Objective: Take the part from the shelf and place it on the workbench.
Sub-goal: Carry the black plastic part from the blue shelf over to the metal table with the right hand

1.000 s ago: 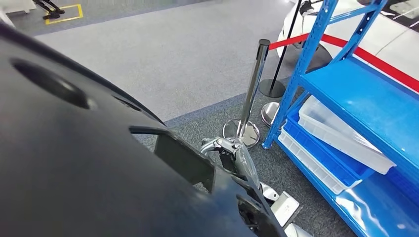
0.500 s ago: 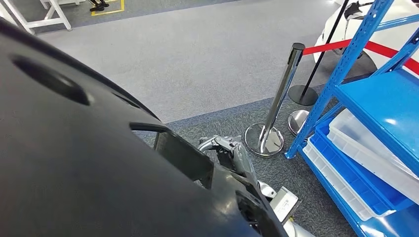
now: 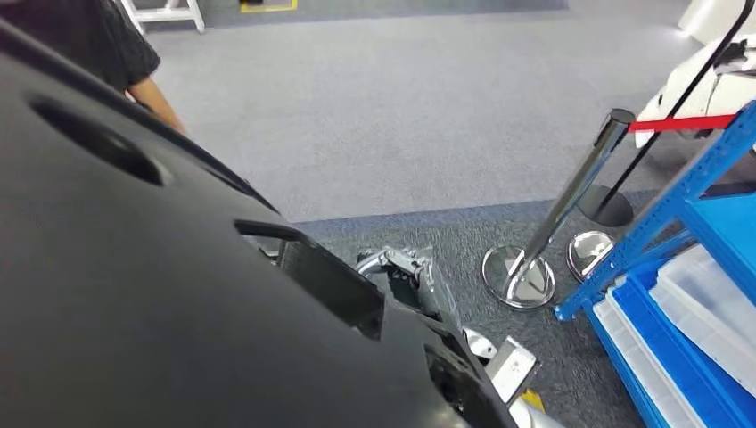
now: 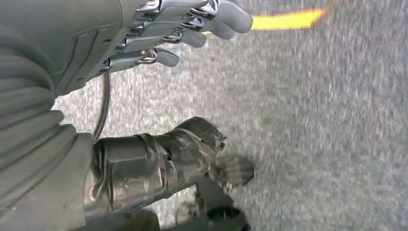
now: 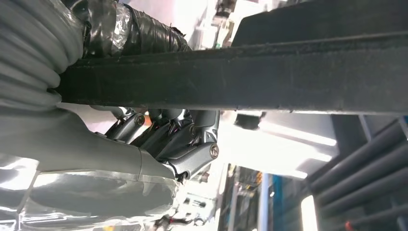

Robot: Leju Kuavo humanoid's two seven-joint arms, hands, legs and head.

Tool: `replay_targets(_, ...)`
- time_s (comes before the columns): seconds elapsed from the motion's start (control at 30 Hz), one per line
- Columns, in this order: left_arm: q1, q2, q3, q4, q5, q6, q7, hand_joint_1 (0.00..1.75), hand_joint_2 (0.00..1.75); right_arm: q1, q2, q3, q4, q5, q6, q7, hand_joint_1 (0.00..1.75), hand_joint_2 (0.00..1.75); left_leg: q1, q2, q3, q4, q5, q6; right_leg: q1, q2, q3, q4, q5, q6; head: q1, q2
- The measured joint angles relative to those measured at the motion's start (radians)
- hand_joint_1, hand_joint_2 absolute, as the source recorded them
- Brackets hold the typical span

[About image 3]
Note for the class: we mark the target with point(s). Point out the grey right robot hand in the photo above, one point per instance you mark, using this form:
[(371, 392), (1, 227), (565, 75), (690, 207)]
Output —
[(407, 272)]

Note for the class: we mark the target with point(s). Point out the black plastic plate holder part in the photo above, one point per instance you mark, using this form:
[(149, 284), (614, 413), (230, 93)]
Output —
[(147, 295)]

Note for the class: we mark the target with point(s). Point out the person's left forearm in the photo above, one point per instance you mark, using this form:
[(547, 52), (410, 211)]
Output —
[(153, 103)]

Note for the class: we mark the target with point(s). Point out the blue metal shelf rack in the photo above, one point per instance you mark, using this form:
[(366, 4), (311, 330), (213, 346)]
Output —
[(726, 224)]

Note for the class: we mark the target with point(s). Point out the white plastic crate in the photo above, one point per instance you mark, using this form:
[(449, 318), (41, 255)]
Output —
[(709, 307), (620, 331)]

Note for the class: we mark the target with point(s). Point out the blue plastic crate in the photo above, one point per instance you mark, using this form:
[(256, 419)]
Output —
[(691, 378)]

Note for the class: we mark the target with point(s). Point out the short red barrier belt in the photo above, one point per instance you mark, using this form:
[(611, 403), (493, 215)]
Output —
[(679, 123)]

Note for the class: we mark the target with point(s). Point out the white car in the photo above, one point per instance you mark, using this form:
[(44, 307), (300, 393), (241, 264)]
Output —
[(726, 88)]

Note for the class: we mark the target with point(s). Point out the person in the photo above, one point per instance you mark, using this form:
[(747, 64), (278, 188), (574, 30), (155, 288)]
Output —
[(88, 35)]

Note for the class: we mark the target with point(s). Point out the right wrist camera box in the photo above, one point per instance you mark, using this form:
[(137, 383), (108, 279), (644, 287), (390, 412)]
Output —
[(512, 369)]

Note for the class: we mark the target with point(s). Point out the chrome stanchion post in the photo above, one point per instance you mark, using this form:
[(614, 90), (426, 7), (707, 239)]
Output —
[(590, 254), (567, 201)]

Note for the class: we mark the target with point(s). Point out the black stanchion post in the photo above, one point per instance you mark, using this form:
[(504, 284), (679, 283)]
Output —
[(605, 207)]

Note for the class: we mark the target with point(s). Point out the white furniture frame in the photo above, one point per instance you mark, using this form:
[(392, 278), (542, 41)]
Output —
[(165, 13)]

